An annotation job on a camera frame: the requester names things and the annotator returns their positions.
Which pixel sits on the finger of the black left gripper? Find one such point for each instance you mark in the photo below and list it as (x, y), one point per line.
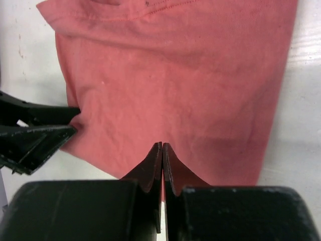
(25, 149)
(13, 110)

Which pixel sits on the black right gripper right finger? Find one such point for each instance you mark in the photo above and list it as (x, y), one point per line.
(196, 210)

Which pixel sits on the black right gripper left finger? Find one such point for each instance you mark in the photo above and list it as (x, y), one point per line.
(124, 209)

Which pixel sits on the salmon pink t shirt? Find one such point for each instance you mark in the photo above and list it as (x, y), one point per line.
(203, 76)

